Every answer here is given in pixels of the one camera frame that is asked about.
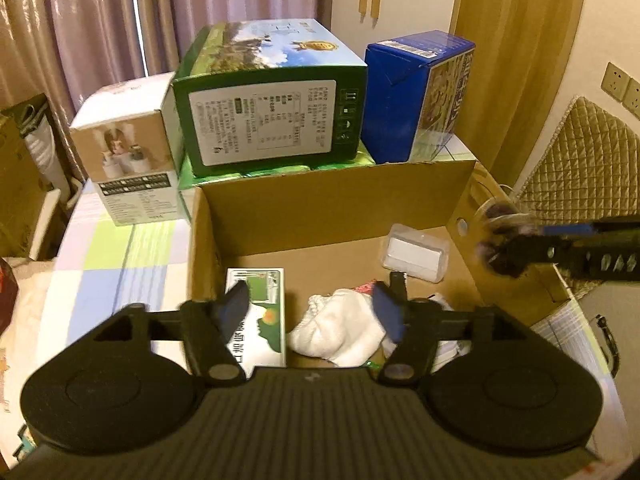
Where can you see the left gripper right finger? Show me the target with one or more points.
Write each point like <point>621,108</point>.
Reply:
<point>410,324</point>

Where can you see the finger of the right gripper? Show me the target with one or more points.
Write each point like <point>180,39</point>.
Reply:
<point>574,229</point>
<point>519,251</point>

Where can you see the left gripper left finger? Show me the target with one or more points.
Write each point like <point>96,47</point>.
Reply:
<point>206,329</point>

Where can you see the small green medicine box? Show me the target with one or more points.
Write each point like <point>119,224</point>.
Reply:
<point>259,341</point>

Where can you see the red snack packet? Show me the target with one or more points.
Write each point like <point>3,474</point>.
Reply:
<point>365,289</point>

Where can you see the white plastic case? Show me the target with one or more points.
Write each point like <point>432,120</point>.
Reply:
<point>415,253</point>

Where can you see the white sock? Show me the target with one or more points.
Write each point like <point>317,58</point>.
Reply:
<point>340,328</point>

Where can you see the brown velvet scrunchie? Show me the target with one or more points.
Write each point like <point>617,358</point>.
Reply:
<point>501,222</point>

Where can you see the open brown cardboard box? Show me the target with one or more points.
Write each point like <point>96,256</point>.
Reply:
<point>326,230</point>

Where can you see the checked tablecloth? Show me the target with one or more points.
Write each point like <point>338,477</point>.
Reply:
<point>100,267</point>

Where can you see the blue milk carton box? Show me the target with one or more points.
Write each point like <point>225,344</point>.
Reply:
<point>415,89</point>

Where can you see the brown cardboard storage box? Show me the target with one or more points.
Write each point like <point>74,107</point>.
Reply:
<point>34,188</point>

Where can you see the white photo product box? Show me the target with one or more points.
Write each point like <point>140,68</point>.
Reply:
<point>129,140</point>

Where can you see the golden yellow curtain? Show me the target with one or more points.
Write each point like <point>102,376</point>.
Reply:
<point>521,52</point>

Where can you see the green milk carton box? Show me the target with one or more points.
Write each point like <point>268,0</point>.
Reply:
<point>265,93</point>

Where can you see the pink window curtain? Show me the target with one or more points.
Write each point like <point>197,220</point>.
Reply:
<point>68,49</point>

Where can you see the beige wall socket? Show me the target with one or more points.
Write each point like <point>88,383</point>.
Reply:
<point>631,99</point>
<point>615,82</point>

